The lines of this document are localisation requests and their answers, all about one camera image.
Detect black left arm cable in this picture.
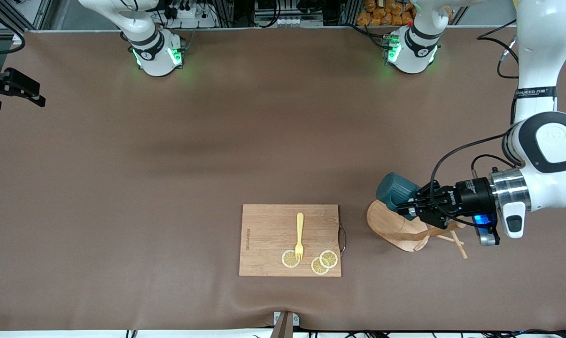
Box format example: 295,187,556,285
431,21,520,198

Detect aluminium camera post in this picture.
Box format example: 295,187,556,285
270,311,300,338

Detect yellow plastic fork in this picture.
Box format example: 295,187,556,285
295,213,305,262

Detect orange snack bags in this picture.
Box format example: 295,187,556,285
357,0,452,26

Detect grey electronics box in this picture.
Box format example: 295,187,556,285
252,0,326,28

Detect bamboo cutting board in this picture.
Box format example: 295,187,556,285
239,204,347,277

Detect wooden mug tree rack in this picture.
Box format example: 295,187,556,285
366,200,469,260

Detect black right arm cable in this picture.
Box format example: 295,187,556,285
0,26,26,56

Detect white power strip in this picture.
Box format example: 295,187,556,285
166,1,217,28

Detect dark teal mug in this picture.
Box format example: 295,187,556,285
376,172,422,212

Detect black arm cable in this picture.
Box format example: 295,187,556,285
0,26,26,56
431,21,520,198

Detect aluminium frame extrusion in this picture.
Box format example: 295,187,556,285
0,0,53,44

